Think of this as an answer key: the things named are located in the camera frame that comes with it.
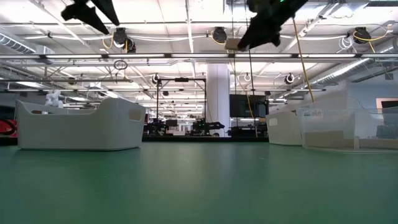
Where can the black background robot arm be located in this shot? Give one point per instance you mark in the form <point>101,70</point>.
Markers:
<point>157,127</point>
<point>214,125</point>

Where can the white plastic bin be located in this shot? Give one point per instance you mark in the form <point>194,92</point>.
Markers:
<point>81,130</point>

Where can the small beige block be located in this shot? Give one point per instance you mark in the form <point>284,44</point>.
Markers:
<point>231,44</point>

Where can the clear plastic bin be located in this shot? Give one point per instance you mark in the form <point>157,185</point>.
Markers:
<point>280,130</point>
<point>342,150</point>

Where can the overhead light rail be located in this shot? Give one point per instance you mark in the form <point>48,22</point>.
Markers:
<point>199,56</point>

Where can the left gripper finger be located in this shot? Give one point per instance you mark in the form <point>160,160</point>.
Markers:
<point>84,14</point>
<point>107,11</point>

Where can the black monitor screen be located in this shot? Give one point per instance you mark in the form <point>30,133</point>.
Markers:
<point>245,105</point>

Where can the grey horizontal pipe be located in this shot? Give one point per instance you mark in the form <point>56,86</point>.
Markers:
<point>62,80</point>

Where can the black background rig frame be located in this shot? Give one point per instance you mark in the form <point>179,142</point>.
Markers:
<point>157,102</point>

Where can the pink-framed dark panel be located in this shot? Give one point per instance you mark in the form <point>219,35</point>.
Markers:
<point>377,104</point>

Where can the clear plastic bin right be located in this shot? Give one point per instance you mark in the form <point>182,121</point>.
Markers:
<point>280,130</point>

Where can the red round object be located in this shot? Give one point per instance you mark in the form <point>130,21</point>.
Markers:
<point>12,124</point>

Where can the thick beige block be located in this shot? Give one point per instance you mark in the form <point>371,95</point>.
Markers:
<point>323,140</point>

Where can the white round column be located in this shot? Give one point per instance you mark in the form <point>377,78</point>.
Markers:
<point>217,93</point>

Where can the silver ventilation duct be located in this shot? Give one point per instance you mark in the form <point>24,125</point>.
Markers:
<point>18,43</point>
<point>357,63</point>

